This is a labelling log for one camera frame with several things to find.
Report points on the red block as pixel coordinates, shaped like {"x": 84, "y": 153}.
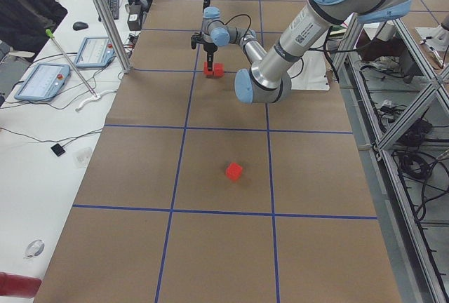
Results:
{"x": 208, "y": 71}
{"x": 218, "y": 70}
{"x": 233, "y": 171}

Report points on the black power box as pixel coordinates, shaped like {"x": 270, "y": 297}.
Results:
{"x": 134, "y": 20}

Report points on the black keyboard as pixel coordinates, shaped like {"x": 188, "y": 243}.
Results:
{"x": 114, "y": 7}

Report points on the far blue teach pendant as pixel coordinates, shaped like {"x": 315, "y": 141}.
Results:
{"x": 95, "y": 52}

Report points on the blue teach pendant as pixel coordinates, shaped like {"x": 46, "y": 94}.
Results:
{"x": 95, "y": 52}
{"x": 43, "y": 83}

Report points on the white curved plastic part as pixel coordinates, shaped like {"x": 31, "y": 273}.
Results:
{"x": 93, "y": 98}

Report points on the black computer mouse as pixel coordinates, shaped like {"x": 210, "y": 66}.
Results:
{"x": 79, "y": 26}

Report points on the metal rod green tip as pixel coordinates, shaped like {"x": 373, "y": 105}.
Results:
{"x": 50, "y": 35}

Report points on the near blue teach pendant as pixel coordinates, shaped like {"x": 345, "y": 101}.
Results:
{"x": 43, "y": 83}

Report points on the small black square pad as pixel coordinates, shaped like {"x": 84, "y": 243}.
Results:
{"x": 58, "y": 149}

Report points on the person in black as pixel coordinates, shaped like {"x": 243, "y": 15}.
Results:
{"x": 24, "y": 23}

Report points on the clear tape roll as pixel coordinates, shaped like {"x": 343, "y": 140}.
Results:
{"x": 34, "y": 249}

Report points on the red object at corner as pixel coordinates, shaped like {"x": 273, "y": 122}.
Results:
{"x": 13, "y": 285}

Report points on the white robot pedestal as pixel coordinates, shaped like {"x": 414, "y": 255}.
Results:
{"x": 309, "y": 73}

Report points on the aluminium frame post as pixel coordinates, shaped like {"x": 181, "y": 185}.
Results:
{"x": 113, "y": 34}

